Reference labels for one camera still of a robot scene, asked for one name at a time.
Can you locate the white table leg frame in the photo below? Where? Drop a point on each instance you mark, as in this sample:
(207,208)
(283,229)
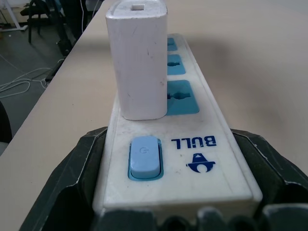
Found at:
(12,21)

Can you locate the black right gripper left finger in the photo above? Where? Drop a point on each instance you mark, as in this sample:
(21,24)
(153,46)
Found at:
(65,173)

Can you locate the white charger block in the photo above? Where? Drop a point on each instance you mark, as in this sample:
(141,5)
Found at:
(137,60)

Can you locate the black floor box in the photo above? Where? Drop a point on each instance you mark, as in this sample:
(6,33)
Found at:
(64,47)

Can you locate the black rounded object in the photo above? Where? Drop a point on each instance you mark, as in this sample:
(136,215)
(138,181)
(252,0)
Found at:
(4,122)

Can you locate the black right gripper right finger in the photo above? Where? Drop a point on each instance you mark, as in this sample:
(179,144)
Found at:
(276,168)

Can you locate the white power strip blue sockets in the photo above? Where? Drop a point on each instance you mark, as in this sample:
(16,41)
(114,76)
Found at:
(183,154)

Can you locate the black chair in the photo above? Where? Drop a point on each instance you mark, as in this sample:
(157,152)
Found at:
(45,14)

